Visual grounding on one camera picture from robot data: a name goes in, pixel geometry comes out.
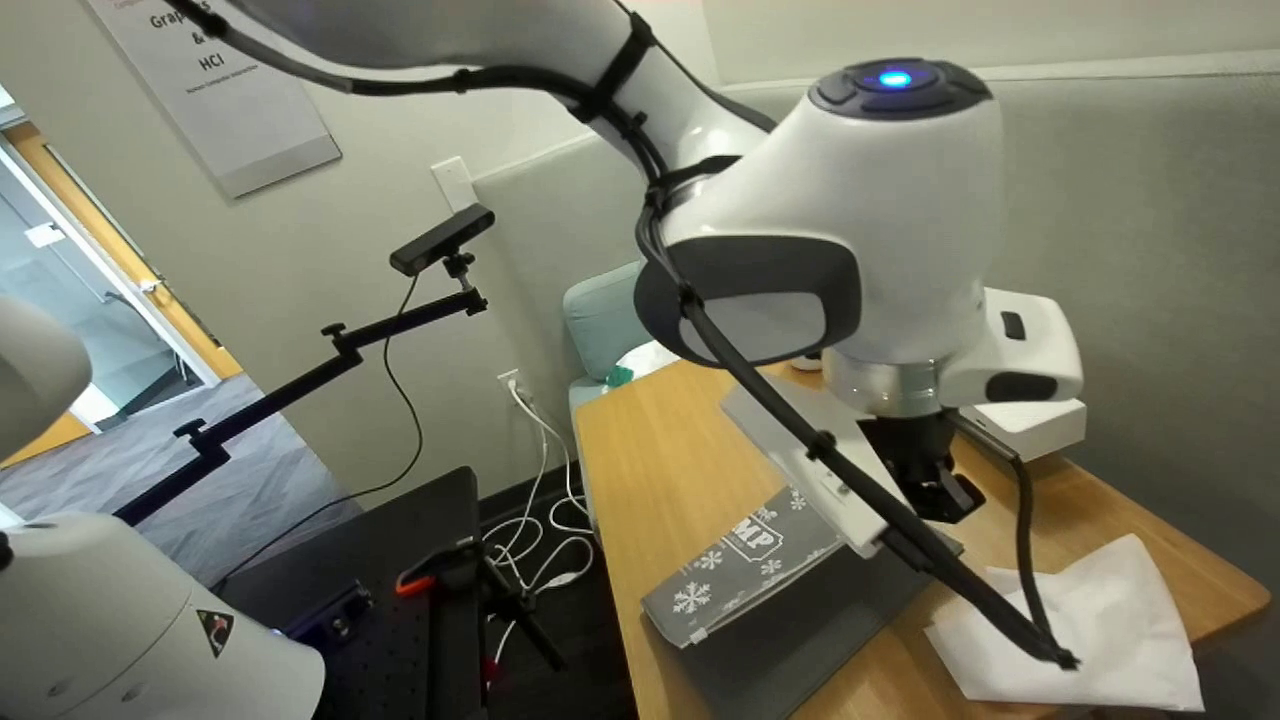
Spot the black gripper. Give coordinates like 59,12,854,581
854,409,990,529

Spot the grey snowflake folder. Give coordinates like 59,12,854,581
641,376,969,720

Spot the white paper tissue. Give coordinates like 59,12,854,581
925,534,1213,715

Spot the teal upholstered chair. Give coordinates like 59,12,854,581
558,258,682,393

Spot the black tripod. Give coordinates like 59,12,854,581
436,529,571,702

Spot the black equipment table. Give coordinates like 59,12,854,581
210,464,486,720

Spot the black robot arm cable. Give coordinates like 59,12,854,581
173,0,1082,674

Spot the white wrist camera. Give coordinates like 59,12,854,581
955,286,1086,412

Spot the white floor cable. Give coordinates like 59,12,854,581
509,385,598,541
477,508,598,602

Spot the thin black camera cable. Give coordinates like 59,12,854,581
346,273,433,504

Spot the orange clamp handle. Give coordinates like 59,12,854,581
390,569,445,603

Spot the black camera on stand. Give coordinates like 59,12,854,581
387,206,501,279

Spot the white wall light switch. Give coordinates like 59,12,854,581
429,153,479,217

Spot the grey wall poster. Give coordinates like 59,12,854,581
80,0,344,206

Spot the wooden window frame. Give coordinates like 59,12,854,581
0,123,249,390

